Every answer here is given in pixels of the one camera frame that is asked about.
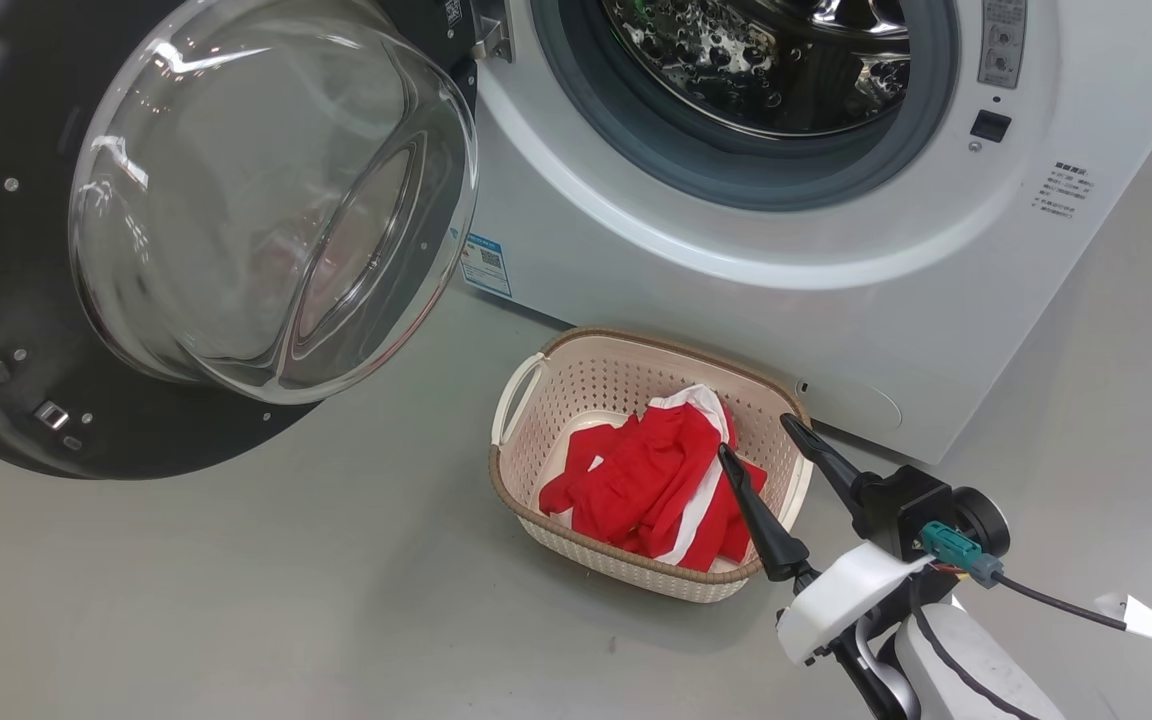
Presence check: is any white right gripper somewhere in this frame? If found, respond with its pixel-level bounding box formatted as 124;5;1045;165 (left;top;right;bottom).
717;413;935;664

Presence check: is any red and white garment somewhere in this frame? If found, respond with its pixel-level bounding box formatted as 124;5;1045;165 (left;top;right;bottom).
538;384;769;573

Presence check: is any round glass washer door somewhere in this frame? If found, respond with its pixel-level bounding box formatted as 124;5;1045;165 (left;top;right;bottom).
0;0;482;481

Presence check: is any cream perforated laundry basket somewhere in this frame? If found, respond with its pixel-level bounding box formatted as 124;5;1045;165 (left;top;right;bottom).
489;327;815;604

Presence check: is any white front-load washing machine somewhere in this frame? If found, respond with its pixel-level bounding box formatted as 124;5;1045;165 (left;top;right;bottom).
376;0;1152;466

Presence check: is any white tape tag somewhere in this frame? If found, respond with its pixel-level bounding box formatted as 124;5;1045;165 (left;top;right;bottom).
1096;592;1152;644

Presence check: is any blue energy label sticker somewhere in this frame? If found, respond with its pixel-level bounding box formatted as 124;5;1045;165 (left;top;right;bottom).
459;232;514;299

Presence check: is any right black cable teal connector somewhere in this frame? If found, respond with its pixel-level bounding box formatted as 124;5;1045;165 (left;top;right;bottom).
921;520;1152;661

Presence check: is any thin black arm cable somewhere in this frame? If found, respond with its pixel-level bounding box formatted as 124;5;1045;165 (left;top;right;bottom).
911;605;1042;720

